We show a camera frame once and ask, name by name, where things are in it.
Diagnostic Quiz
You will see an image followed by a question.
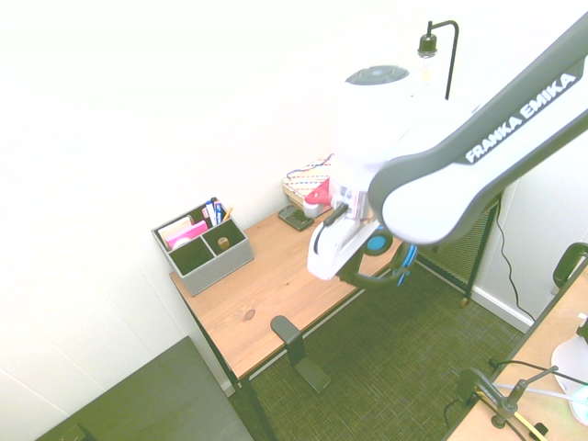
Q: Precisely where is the grey desk organizer box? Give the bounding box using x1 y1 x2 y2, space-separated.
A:
151 199 255 298

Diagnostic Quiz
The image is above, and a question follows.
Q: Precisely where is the black lamp power cable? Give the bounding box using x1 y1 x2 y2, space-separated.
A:
497 219 537 323

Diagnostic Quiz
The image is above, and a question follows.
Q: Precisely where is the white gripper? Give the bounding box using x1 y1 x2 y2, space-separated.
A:
306 214 383 286

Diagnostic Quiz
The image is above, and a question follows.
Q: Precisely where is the clear lamp bulb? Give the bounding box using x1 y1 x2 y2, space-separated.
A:
414 51 438 89

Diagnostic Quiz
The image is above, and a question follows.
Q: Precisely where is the pink sticky note pad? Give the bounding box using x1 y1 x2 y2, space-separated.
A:
165 220 209 250

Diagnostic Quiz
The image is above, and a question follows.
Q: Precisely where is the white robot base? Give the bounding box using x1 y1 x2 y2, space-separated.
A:
550 311 588 422

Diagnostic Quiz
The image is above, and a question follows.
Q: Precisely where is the red and blue book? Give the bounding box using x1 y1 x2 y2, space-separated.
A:
281 179 322 209

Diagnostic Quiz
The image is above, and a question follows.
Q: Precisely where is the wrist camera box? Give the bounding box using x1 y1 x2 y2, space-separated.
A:
301 180 334 219

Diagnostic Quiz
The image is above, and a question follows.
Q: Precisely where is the wooden desk with black frame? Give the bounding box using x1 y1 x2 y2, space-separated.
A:
168 190 503 441

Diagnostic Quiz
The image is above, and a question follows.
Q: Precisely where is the striped fabric pouch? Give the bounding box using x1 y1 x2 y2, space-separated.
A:
286 153 337 198

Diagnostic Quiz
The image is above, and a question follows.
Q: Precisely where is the black table clamp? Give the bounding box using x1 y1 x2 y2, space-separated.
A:
549 242 588 296

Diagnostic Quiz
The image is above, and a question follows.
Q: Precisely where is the tan notebook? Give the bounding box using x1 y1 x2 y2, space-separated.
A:
157 214 195 245

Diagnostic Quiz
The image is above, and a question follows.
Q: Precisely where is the bundle of pens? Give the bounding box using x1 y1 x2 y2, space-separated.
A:
200 197 234 227

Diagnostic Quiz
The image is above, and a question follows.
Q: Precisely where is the black desk lamp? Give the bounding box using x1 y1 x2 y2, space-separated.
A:
415 19 461 102

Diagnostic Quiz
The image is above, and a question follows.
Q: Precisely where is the black desk clamp bracket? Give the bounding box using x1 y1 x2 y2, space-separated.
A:
269 314 333 395

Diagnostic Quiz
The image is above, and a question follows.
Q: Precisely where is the light wooden table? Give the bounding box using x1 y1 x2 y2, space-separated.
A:
447 264 588 441

